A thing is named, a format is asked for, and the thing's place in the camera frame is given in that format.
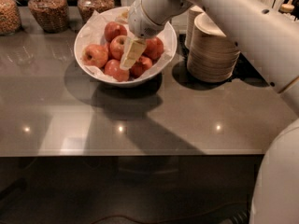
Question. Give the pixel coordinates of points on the red apple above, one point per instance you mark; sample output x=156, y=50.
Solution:
x=112, y=69
x=117, y=46
x=141, y=66
x=154, y=48
x=113, y=29
x=95, y=55

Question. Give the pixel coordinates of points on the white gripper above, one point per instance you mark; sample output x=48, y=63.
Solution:
x=139, y=21

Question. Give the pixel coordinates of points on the rear stack of paper bowls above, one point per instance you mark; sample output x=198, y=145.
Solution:
x=193, y=12

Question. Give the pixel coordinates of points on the red apple top back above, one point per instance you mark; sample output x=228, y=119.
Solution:
x=113, y=29

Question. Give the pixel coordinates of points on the right glass cereal jar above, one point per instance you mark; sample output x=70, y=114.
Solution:
x=87, y=7

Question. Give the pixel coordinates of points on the middle glass cereal jar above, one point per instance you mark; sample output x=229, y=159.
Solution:
x=51, y=15

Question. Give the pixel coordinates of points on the white ceramic bowl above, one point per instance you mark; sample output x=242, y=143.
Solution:
x=93, y=75

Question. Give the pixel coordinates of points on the red apple front right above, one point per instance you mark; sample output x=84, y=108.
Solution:
x=141, y=66

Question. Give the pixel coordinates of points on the red apple centre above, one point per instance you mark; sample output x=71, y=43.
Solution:
x=117, y=46

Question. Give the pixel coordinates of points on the stack of paper bowls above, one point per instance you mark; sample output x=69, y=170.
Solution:
x=212, y=56
x=193, y=12

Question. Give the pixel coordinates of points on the glass cereal jar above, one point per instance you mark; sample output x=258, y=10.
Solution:
x=87, y=7
x=10, y=18
x=51, y=15

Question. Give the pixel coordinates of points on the red apple front left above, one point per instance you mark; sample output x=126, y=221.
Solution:
x=112, y=69

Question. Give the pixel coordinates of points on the left glass cereal jar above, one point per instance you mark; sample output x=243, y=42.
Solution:
x=10, y=18

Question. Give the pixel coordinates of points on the front stack of paper bowls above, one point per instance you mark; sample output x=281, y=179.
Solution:
x=212, y=56

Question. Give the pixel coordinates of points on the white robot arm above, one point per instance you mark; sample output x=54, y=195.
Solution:
x=270, y=42

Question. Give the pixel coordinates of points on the white paper bowl liner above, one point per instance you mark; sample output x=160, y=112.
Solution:
x=90, y=31

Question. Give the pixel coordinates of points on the black condiment organiser tray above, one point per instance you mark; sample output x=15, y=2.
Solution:
x=245, y=72

